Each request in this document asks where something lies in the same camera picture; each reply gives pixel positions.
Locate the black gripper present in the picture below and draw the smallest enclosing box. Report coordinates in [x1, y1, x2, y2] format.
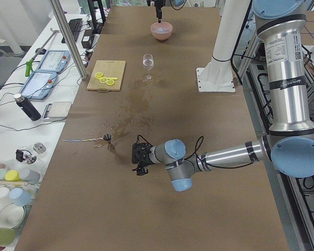
[132, 143, 153, 176]
[154, 0, 164, 23]

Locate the steel jigger measuring cup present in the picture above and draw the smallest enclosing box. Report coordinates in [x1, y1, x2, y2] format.
[103, 133, 115, 151]

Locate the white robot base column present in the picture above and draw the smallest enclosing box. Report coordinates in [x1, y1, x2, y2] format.
[196, 0, 251, 92]

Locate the pink bowl of ice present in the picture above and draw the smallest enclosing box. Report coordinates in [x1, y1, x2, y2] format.
[150, 22, 173, 41]

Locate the clear wine glass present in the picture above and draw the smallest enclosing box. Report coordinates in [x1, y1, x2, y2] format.
[142, 54, 154, 82]

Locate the wooden cutting board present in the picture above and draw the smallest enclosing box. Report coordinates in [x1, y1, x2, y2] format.
[87, 60, 126, 92]

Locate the black power adapter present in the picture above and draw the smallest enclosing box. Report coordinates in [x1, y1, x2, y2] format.
[81, 29, 95, 49]

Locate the yellow lemon slice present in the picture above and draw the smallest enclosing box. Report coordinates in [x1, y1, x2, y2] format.
[94, 72, 104, 79]
[99, 77, 107, 84]
[106, 79, 115, 86]

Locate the black keyboard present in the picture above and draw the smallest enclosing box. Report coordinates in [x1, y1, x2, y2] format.
[68, 18, 83, 42]

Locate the white kitchen scale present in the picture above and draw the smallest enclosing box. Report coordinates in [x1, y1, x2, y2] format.
[41, 101, 72, 121]

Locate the small steel cup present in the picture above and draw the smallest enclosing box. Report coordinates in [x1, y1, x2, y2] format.
[32, 142, 47, 154]

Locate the grey cup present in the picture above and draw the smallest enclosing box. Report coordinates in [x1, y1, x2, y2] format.
[19, 168, 41, 185]

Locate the blue teach pendant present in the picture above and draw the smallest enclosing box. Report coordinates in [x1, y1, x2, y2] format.
[37, 50, 70, 73]
[19, 71, 58, 101]

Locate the light blue cup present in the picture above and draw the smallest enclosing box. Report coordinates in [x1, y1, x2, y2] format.
[9, 187, 32, 207]

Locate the black insulated bottle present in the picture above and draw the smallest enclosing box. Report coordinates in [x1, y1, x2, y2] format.
[14, 93, 41, 121]

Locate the yellow cup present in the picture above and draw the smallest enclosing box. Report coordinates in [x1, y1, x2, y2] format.
[5, 170, 21, 181]

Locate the green bowl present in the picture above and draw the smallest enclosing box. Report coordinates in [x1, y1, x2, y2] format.
[0, 227, 16, 247]

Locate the aluminium frame post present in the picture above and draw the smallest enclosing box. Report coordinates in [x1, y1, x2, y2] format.
[49, 0, 87, 80]

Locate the green handled grabber tool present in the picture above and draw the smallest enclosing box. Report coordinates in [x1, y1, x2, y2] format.
[25, 28, 60, 77]

